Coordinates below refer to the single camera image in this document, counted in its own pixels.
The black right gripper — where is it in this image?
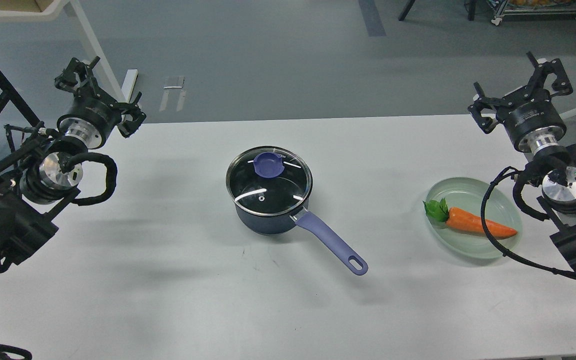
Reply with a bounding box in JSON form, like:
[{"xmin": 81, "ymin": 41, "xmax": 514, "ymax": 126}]
[{"xmin": 467, "ymin": 51, "xmax": 573, "ymax": 153}]

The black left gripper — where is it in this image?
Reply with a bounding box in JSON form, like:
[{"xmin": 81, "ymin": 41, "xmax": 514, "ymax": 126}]
[{"xmin": 54, "ymin": 55, "xmax": 147, "ymax": 150}]

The glass lid purple knob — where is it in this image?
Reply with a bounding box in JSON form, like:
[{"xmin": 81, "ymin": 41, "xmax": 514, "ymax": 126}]
[{"xmin": 226, "ymin": 146, "xmax": 313, "ymax": 217}]

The dark blue saucepan purple handle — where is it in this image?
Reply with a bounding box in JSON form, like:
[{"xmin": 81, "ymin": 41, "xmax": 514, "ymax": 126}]
[{"xmin": 226, "ymin": 146, "xmax": 369, "ymax": 276}]

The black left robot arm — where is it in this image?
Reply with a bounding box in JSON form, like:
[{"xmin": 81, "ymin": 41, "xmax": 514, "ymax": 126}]
[{"xmin": 0, "ymin": 57, "xmax": 146, "ymax": 360}]

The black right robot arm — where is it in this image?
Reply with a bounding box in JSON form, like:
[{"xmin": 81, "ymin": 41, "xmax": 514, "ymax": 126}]
[{"xmin": 468, "ymin": 52, "xmax": 576, "ymax": 281}]

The pale green plate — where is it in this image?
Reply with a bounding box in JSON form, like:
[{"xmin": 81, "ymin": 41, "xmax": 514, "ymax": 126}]
[{"xmin": 422, "ymin": 177, "xmax": 522, "ymax": 260}]

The wheeled metal cart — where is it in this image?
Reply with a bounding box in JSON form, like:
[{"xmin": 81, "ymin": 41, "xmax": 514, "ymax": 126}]
[{"xmin": 486, "ymin": 0, "xmax": 576, "ymax": 27}]

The black stand leg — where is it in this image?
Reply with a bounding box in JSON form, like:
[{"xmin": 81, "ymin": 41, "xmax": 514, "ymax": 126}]
[{"xmin": 397, "ymin": 0, "xmax": 478, "ymax": 22}]

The orange toy carrot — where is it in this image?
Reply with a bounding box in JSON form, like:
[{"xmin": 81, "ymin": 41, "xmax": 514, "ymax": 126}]
[{"xmin": 422, "ymin": 198, "xmax": 518, "ymax": 239}]

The white table frame leg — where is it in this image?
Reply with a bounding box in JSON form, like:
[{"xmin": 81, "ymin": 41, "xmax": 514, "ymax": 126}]
[{"xmin": 0, "ymin": 0, "xmax": 138, "ymax": 102}]

